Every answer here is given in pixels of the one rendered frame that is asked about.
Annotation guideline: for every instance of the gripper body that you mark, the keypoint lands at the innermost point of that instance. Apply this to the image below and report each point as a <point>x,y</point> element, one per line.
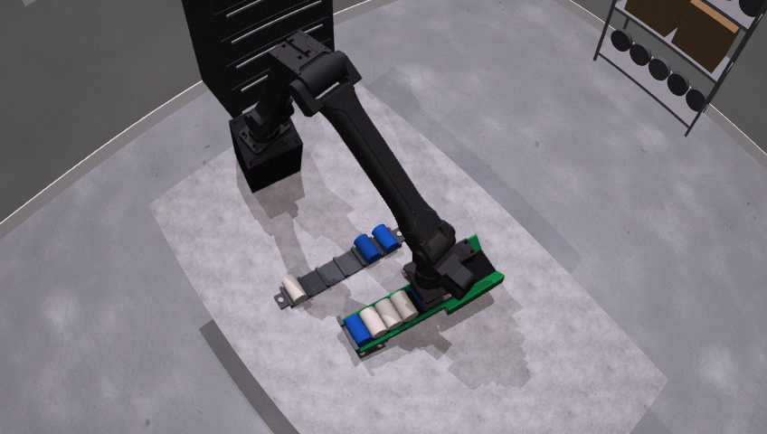
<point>423,287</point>

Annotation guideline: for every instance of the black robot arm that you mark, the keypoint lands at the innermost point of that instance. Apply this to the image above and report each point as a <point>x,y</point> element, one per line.
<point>311,69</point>

